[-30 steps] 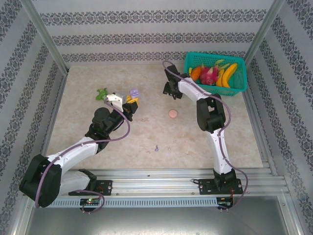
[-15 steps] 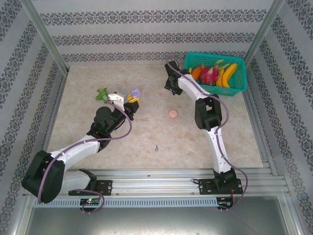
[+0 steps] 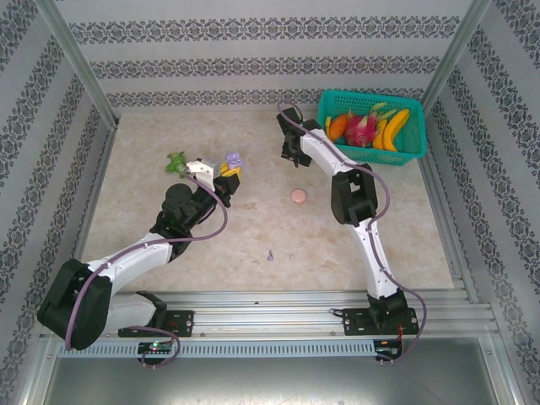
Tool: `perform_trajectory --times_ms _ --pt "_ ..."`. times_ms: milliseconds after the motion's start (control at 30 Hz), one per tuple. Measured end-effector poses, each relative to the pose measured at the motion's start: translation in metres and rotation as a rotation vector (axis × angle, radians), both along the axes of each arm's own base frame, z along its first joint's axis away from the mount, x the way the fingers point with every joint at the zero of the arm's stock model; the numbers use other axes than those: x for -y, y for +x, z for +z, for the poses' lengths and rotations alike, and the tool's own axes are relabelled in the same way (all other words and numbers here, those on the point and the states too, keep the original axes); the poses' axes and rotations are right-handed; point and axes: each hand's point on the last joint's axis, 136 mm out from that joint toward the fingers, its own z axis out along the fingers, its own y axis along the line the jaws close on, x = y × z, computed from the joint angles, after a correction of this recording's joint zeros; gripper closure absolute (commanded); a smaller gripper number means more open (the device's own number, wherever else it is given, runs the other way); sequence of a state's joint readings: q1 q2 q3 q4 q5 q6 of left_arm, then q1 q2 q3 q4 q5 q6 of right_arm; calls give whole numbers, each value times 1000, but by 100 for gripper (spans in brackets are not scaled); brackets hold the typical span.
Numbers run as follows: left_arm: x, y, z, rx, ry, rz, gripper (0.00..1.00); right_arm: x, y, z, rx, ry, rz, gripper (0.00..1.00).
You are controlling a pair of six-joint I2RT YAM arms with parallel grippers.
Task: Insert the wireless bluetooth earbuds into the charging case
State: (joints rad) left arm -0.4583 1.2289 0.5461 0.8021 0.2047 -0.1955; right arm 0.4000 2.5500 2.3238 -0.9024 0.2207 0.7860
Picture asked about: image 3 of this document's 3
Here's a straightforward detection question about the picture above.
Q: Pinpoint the orange toy fruit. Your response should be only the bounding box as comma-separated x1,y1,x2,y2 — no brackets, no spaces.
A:
328,114,349,141

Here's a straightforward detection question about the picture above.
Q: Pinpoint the pink dragon fruit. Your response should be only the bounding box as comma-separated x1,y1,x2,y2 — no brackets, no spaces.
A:
342,109,381,149

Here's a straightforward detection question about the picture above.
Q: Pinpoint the teal plastic basket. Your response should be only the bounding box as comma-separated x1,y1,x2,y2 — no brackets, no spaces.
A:
316,89,426,168

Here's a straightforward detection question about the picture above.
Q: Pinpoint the yellow banana bunch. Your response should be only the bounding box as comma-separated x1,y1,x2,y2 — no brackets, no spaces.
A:
372,107,412,153

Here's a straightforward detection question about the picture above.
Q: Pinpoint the small circuit board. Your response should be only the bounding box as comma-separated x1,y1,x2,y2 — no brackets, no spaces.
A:
138,340,173,355
374,338,404,360

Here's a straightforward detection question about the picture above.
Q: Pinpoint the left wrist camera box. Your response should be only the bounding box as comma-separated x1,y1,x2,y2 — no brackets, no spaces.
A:
185,157,224,187

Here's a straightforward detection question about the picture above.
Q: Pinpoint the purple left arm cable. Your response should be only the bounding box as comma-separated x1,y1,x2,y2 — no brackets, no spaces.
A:
65,175,230,370

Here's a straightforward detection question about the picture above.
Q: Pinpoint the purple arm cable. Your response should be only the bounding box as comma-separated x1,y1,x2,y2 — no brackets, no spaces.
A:
65,175,230,370
277,100,428,368

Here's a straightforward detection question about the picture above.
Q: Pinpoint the aluminium table edge rail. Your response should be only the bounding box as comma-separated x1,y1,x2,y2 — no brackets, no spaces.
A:
417,113,482,305
57,121,122,309

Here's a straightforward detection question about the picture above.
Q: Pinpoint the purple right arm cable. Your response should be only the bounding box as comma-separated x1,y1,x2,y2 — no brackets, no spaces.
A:
277,100,428,368

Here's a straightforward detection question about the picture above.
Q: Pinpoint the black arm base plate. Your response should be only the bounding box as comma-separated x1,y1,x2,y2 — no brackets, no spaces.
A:
341,306,421,338
117,310,196,338

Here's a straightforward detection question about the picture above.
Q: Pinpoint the aluminium extrusion mounting rail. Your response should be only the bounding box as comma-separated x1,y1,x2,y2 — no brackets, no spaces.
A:
40,289,501,343

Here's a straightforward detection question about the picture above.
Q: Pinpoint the grey slotted cable duct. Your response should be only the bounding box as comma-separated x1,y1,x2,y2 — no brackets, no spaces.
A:
56,339,378,359

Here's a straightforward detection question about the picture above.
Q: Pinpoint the aluminium frame post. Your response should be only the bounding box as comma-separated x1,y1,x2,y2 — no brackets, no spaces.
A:
33,0,122,130
420,0,494,113

